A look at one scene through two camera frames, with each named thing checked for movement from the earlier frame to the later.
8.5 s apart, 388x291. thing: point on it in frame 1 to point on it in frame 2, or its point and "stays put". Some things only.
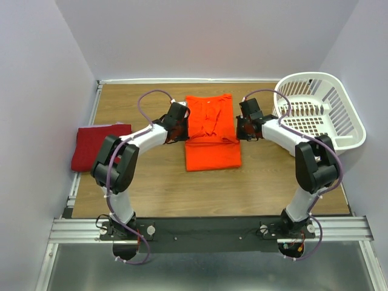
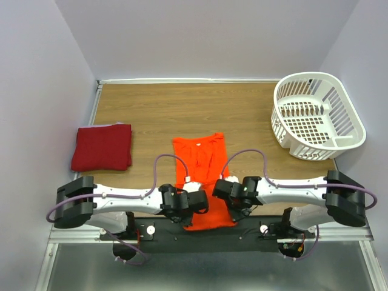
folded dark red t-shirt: (89, 140) stays put
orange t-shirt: (212, 144) to (204, 157)
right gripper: (240, 134) to (237, 214)
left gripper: (184, 136) to (183, 222)
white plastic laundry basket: (321, 105) stays put
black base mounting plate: (207, 234) stays put
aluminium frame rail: (345, 228) stays put
